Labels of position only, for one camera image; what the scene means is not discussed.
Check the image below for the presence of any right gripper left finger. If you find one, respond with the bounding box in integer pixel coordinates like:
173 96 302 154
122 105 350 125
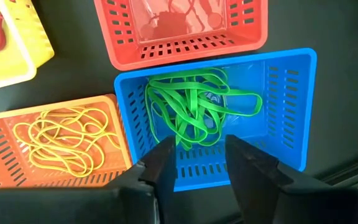
116 135 178 224

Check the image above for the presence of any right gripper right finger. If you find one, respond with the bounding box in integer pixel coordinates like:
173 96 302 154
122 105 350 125
225 134 358 224

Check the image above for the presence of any yellow rubber band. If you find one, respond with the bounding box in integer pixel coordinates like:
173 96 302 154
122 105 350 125
28 136 104 179
73 107 122 150
12 107 110 147

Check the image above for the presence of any blue plastic basket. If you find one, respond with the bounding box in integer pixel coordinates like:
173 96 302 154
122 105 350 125
113 47 319 193

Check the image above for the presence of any red plastic basket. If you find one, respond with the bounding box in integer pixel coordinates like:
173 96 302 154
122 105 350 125
93 0 269 72

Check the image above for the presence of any yellow plastic basket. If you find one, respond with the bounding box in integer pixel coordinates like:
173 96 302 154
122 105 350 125
0 0 55 94

